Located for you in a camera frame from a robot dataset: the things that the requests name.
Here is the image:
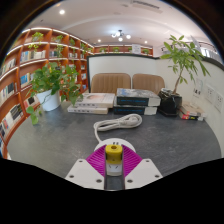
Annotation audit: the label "recessed ceiling lights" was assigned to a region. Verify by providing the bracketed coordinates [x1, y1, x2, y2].
[58, 8, 148, 44]

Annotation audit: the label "red and black book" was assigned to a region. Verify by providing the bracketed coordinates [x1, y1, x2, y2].
[179, 111, 204, 122]

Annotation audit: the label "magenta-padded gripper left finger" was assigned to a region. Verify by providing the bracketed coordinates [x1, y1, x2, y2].
[65, 145, 108, 191]

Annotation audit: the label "orange wooden shelf unit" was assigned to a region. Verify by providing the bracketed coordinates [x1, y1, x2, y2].
[0, 26, 154, 159]

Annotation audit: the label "yellow charger block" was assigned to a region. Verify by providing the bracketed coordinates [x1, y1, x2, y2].
[104, 143, 124, 166]

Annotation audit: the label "white wall socket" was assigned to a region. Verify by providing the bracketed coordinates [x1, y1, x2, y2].
[214, 91, 224, 113]
[204, 84, 216, 104]

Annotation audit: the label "leafy plant in white pot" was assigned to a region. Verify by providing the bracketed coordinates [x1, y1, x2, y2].
[25, 62, 84, 126]

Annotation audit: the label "round white power strip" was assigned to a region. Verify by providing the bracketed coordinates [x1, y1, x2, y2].
[93, 137, 137, 177]

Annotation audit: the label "ceiling air vent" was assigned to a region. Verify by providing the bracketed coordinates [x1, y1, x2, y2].
[129, 0, 164, 14]

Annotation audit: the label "small tree in black pot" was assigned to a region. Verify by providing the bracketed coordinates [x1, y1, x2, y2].
[157, 34, 212, 118]

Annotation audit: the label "clear acrylic sign stand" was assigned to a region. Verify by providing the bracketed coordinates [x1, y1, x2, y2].
[192, 78, 204, 99]

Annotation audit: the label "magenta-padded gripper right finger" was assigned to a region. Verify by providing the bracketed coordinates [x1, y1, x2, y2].
[121, 144, 164, 191]

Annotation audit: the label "thick dark blue book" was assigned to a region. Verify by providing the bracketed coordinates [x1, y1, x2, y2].
[114, 87, 162, 108]

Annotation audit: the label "white book with picture cover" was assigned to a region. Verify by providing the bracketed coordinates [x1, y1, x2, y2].
[74, 92, 116, 109]

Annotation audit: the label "white power strip cable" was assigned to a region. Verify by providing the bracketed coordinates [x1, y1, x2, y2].
[93, 113, 144, 143]

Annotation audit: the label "multi-bulb ceiling lamp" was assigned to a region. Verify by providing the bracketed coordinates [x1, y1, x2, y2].
[110, 29, 132, 42]

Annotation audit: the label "thin white book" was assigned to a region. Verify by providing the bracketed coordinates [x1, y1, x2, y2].
[67, 105, 109, 115]

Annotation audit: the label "tan upholstered chair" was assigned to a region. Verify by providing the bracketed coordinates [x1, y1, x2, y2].
[131, 73, 166, 95]
[90, 72, 132, 95]

